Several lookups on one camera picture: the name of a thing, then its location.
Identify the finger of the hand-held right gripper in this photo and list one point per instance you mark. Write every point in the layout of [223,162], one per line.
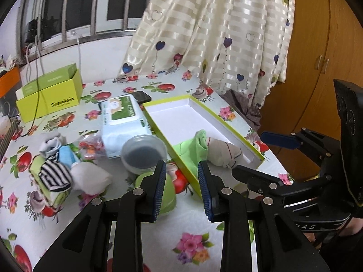
[261,180]
[279,140]

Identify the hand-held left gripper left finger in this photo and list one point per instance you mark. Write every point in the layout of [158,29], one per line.
[160,192]

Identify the wet wipes pack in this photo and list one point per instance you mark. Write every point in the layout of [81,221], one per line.
[124,127]

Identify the orange box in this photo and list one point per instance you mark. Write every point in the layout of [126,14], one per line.
[8,82]

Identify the clear bag of candies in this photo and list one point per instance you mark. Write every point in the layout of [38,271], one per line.
[90,147]

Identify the shallow lime green box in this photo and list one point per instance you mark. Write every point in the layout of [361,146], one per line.
[181,119]

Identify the black white striped sock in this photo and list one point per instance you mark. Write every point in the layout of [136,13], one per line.
[55,177]

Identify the grey white sock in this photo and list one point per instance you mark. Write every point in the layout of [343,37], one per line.
[51,146]

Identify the black phone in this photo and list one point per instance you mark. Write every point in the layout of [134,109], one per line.
[141,96]

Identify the light green sock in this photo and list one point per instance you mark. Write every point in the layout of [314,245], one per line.
[190,150]

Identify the beige sock with dark lines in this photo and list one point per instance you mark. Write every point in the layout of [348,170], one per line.
[222,153]

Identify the wooden wardrobe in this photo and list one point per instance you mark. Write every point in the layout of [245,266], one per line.
[312,34]

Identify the floral plastic tablecloth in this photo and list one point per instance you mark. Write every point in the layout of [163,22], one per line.
[181,223]

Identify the clear plastic cup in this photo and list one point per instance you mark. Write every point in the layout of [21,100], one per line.
[143,154]

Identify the blue face mask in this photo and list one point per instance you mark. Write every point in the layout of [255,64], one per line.
[66,157]

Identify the metal window grille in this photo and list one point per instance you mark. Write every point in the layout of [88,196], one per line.
[96,8]

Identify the dark checked cloth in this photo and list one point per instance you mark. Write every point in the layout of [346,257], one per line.
[245,107]

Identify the tall lime green box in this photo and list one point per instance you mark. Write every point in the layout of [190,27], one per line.
[48,99]

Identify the cream curtain with hearts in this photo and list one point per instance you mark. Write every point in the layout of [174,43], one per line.
[215,28]

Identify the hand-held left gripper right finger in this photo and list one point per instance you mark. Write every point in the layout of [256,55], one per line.
[204,192]

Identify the white balled sock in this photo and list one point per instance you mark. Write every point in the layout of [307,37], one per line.
[89,178]

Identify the green printed towel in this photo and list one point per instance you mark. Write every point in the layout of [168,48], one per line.
[56,199]

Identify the black device on sill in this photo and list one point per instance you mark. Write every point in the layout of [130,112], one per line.
[42,31]

